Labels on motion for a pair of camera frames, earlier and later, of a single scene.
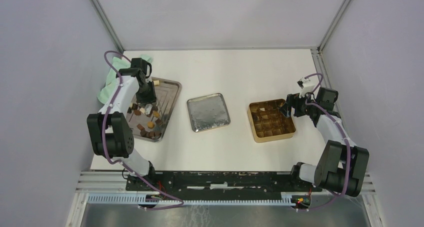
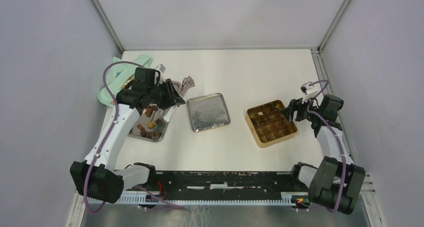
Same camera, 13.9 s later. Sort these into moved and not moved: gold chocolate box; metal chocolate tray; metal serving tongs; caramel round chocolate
Moved: metal serving tongs
Not moved: gold chocolate box; caramel round chocolate; metal chocolate tray
